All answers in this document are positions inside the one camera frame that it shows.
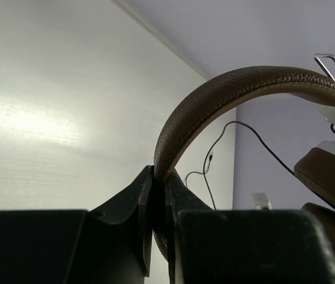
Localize brown silver headphones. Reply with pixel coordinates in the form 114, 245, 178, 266
154, 54, 335, 252

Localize thin black headphone cable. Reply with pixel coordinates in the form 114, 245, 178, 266
184, 121, 335, 211

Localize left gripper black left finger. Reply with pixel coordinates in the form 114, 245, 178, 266
0, 166, 153, 283

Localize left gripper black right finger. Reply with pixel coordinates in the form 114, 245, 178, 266
164, 173, 335, 283

